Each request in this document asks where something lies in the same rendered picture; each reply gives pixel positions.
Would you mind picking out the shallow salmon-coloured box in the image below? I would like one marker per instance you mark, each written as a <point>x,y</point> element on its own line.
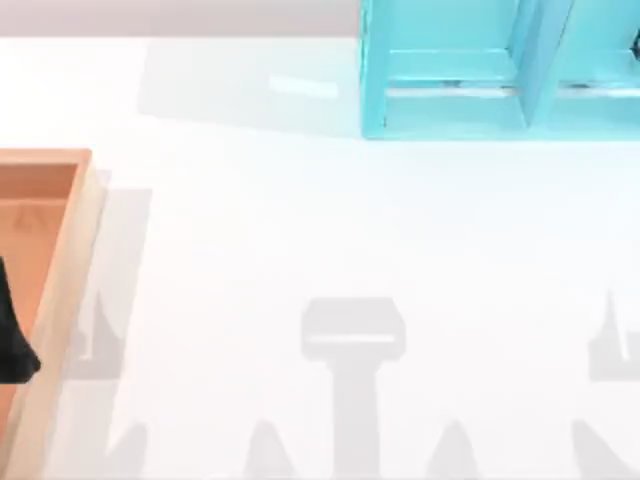
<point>55,250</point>

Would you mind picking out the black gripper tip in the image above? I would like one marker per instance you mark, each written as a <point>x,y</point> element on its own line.
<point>12,350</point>

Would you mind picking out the light blue rack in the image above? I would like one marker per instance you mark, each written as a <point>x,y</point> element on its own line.
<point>450,70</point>

